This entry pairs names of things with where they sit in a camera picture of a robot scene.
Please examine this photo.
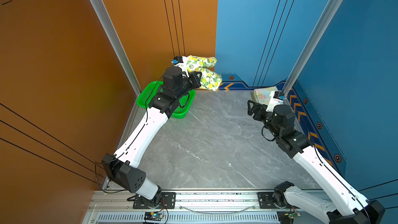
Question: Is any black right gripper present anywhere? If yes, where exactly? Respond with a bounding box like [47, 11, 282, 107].
[247, 99, 282, 140]

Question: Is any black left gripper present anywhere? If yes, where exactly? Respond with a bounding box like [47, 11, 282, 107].
[172, 70, 199, 101]

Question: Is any pastel floral skirt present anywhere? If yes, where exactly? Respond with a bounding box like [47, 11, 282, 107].
[251, 86, 278, 105]

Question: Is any lemon print skirt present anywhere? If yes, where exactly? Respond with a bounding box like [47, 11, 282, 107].
[187, 56, 222, 91]

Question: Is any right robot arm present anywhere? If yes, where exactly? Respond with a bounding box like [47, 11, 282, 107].
[247, 100, 386, 224]

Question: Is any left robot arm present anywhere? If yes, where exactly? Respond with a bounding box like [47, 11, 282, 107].
[101, 66, 202, 205]

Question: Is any green plastic basket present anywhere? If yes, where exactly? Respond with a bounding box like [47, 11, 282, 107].
[136, 81, 196, 119]

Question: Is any right circuit board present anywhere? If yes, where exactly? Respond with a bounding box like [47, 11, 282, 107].
[277, 212, 301, 224]

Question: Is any circuit board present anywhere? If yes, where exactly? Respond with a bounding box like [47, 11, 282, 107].
[277, 212, 301, 224]
[143, 212, 166, 224]

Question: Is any left circuit board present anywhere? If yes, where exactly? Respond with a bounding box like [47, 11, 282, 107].
[143, 212, 166, 224]

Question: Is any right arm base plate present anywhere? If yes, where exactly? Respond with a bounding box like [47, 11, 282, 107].
[257, 191, 278, 209]

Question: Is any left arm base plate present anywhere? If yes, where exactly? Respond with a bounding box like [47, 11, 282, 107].
[133, 192, 176, 209]

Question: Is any aluminium corner post left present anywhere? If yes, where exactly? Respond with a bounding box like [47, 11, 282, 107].
[89, 0, 142, 96]

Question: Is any aluminium corner post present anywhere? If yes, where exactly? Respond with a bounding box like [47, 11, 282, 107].
[282, 0, 343, 95]
[89, 0, 142, 96]

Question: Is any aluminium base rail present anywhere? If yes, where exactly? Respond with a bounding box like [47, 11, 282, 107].
[83, 189, 330, 224]

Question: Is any aluminium corner post right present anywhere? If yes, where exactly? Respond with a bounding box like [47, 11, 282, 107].
[282, 0, 343, 95]

